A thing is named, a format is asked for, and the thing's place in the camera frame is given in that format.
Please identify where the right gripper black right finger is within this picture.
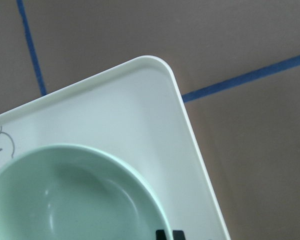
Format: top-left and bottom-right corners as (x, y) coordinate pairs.
(172, 225), (186, 240)

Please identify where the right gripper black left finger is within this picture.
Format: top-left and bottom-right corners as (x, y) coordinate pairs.
(155, 225), (169, 240)

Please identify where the green bowl on tray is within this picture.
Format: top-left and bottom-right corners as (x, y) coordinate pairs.
(0, 144), (173, 240)

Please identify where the white bear print tray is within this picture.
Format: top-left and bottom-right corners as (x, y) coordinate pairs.
(0, 55), (230, 240)

